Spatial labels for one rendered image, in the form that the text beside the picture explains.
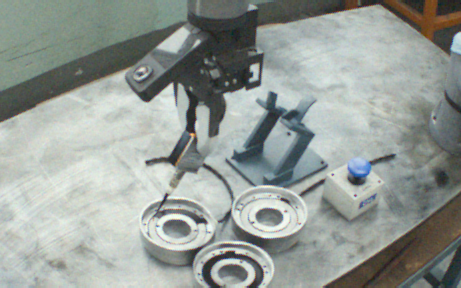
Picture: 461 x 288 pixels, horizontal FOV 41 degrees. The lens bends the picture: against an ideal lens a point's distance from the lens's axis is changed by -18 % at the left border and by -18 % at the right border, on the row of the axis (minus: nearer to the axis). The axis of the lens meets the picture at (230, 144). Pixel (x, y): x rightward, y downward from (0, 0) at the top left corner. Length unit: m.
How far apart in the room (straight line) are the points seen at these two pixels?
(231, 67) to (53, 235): 0.37
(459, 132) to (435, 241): 0.30
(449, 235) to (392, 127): 0.33
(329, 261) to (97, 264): 0.33
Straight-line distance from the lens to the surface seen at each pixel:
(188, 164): 0.96
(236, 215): 1.01
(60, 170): 1.13
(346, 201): 1.06
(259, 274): 0.94
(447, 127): 1.26
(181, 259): 0.96
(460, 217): 1.53
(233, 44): 0.89
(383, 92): 1.37
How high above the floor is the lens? 1.53
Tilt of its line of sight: 39 degrees down
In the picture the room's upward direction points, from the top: 5 degrees clockwise
